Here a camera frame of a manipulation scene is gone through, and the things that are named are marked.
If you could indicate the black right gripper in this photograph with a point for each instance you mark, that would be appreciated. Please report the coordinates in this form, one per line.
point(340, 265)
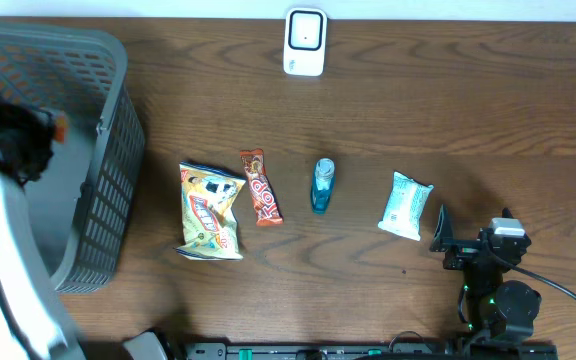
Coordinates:
point(463, 250)

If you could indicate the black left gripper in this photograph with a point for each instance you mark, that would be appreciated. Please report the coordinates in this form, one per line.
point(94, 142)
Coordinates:
point(27, 119)

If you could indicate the white teal wipes pack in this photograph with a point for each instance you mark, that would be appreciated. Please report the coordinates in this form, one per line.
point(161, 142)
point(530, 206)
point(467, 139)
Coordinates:
point(405, 206)

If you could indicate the teal mouthwash bottle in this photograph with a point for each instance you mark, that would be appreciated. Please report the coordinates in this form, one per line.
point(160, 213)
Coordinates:
point(322, 185)

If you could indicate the yellow snack bag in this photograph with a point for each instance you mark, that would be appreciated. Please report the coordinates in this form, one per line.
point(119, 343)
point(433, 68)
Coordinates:
point(208, 222)

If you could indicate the red chocolate bar wrapper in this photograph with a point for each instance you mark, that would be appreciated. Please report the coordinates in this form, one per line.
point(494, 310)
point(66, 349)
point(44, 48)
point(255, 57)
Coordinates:
point(263, 197)

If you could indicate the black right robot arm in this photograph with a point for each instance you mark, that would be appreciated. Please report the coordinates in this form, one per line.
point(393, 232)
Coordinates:
point(499, 313)

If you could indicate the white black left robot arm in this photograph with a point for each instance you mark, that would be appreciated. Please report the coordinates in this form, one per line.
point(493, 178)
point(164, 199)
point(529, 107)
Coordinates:
point(34, 323)

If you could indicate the white barcode scanner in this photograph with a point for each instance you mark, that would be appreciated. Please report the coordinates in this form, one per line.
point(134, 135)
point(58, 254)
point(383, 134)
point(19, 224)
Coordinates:
point(305, 42)

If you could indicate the grey plastic basket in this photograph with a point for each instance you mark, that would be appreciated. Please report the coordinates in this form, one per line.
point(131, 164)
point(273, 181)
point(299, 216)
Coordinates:
point(80, 207)

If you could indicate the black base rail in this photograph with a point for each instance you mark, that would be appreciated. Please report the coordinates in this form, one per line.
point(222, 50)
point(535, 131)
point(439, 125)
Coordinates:
point(401, 350)

